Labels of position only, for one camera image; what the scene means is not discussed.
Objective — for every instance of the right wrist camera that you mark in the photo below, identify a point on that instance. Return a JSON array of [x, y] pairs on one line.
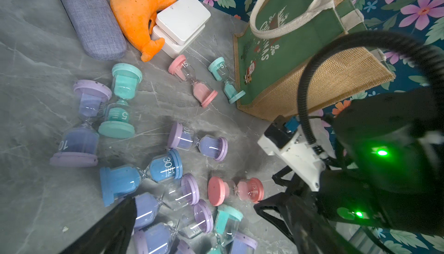
[[295, 150]]

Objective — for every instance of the blue hourglass centre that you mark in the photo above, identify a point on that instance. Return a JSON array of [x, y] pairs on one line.
[[121, 181]]

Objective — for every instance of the orange plush toy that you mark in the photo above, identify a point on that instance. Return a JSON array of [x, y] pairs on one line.
[[137, 19]]

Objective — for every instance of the purple hourglass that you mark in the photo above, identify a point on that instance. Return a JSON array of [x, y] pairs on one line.
[[176, 195], [78, 147], [184, 138]]

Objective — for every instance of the white rectangular box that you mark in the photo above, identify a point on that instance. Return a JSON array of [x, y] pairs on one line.
[[179, 25]]

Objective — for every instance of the teal hourglass near bag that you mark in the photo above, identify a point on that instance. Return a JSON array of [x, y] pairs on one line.
[[220, 71]]

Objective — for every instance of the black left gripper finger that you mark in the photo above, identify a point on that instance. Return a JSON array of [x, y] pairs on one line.
[[111, 234]]

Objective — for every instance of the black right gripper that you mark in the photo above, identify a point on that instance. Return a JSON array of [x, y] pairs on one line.
[[298, 221]]

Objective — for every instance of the teal hourglass centre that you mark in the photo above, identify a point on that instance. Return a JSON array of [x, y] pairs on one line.
[[225, 227]]

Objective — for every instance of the pink hourglass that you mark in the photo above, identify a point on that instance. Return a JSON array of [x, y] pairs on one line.
[[219, 190], [183, 70]]

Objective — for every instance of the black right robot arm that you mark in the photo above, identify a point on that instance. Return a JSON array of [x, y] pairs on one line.
[[388, 167]]

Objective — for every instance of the jute canvas tote bag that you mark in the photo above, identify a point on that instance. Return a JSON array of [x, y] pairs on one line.
[[272, 53]]

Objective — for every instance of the teal hourglass upper left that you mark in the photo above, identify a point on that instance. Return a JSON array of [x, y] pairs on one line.
[[117, 122]]

